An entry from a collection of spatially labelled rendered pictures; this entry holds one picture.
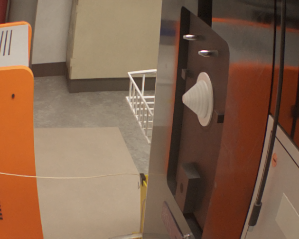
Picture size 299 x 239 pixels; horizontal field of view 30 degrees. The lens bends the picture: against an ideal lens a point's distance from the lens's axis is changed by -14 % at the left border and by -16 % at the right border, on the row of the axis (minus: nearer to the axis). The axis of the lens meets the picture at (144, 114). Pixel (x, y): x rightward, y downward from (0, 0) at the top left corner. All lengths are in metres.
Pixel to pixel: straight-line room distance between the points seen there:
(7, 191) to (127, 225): 0.35
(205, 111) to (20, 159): 0.48
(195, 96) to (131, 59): 3.25
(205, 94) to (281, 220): 0.27
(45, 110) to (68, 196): 2.30
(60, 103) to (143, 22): 0.72
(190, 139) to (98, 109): 3.00
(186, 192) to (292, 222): 0.32
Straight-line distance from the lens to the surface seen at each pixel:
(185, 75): 0.78
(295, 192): 0.47
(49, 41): 4.23
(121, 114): 3.72
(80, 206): 1.43
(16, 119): 1.07
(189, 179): 0.75
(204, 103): 0.71
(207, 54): 0.68
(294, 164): 0.47
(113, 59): 3.94
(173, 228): 0.84
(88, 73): 3.95
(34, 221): 1.18
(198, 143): 0.76
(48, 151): 1.68
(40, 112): 3.72
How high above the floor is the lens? 1.47
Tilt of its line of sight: 23 degrees down
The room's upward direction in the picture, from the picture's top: 4 degrees clockwise
